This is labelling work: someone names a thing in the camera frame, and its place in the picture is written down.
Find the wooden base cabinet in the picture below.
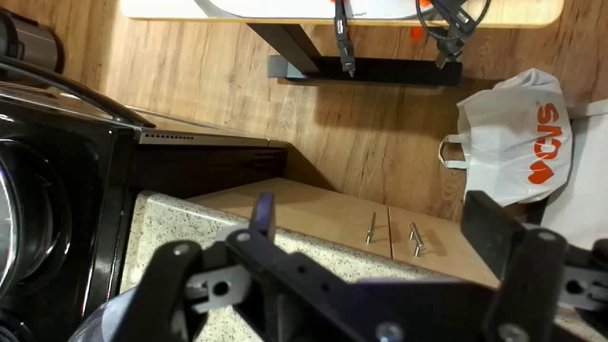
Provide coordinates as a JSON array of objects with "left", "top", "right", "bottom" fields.
[{"left": 189, "top": 177, "right": 502, "bottom": 291}]

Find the white CVS plastic bag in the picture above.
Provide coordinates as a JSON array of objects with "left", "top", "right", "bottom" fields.
[{"left": 437, "top": 67, "right": 576, "bottom": 209}]

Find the black and steel microwave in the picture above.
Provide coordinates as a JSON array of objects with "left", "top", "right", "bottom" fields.
[{"left": 0, "top": 57, "right": 295, "bottom": 342}]

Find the black cable with plug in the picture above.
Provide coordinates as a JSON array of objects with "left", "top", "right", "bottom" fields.
[{"left": 331, "top": 0, "right": 358, "bottom": 80}]

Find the metal cabinet handle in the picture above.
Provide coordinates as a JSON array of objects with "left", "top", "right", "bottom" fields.
[
  {"left": 407, "top": 221, "right": 428, "bottom": 259},
  {"left": 363, "top": 211, "right": 380, "bottom": 247}
]

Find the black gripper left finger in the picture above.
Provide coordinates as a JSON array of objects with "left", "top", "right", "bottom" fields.
[{"left": 120, "top": 190, "right": 333, "bottom": 342}]

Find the black cable bundle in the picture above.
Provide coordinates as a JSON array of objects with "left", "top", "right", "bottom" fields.
[{"left": 415, "top": 0, "right": 494, "bottom": 71}]

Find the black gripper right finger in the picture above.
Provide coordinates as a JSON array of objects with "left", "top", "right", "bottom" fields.
[{"left": 460, "top": 189, "right": 608, "bottom": 342}]

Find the dark brown cylinder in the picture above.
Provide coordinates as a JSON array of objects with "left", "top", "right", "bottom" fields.
[{"left": 0, "top": 6, "right": 67, "bottom": 73}]

